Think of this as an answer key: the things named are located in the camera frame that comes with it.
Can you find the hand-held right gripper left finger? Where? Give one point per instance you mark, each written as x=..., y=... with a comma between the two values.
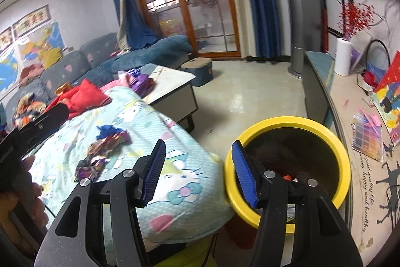
x=153, y=170

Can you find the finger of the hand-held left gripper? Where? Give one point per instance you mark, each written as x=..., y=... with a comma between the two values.
x=47, y=123

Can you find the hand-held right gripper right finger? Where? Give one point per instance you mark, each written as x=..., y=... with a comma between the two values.
x=245, y=173

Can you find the colourful foil wrapper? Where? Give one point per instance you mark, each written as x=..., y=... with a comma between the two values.
x=90, y=168
x=109, y=143

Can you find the blue wrapper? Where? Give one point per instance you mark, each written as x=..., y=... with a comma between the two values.
x=107, y=131

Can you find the yellow-rimmed trash bin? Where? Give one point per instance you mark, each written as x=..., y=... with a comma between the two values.
x=297, y=122

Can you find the person's left hand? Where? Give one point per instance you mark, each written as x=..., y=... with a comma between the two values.
x=39, y=204

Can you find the colourful patterned clothes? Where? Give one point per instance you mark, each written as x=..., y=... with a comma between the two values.
x=28, y=110

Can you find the cartoon cat printed blanket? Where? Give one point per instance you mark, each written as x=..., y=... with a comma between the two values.
x=187, y=167

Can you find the golden box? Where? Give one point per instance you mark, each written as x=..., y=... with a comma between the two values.
x=63, y=88

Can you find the red cloth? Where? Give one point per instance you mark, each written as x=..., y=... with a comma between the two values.
x=87, y=95

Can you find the pile of reddish clothes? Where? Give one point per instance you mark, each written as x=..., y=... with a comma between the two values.
x=31, y=74

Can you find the yellow pillow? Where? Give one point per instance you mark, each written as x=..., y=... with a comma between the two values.
x=51, y=57

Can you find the pink cloth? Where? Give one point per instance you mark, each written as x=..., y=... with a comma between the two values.
x=117, y=82

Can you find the purple cloth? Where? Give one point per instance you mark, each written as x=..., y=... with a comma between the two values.
x=142, y=82

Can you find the yellow-green plastic object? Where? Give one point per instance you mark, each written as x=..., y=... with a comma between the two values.
x=181, y=254

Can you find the white coffee table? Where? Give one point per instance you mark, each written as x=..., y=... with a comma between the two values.
x=172, y=76

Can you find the blue storage stool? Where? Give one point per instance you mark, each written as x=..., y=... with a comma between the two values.
x=197, y=70

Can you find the television cabinet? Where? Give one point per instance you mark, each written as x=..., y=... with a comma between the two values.
x=340, y=117

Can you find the blue-grey sofa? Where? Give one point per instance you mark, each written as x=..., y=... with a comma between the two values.
x=150, y=49

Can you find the clear bead organiser box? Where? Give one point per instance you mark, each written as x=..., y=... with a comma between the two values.
x=368, y=135

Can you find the blue and beige curtain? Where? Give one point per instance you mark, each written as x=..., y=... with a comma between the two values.
x=134, y=23
x=259, y=4

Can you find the white ribbed vase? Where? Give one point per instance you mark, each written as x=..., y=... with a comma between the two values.
x=343, y=57

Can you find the red yarn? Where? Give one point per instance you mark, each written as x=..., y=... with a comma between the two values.
x=371, y=78

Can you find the grey standing air conditioner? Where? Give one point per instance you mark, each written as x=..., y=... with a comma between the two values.
x=293, y=20

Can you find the colourful figure painting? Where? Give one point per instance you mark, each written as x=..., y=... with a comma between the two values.
x=390, y=91

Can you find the leaning framed picture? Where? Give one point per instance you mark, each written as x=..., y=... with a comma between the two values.
x=359, y=51

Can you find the world wall map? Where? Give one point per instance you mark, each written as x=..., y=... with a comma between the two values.
x=9, y=70

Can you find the country wall map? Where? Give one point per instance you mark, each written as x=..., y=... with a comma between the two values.
x=40, y=38

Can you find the framed embroidery wall poster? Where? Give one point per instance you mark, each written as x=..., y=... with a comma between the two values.
x=31, y=18
x=5, y=37

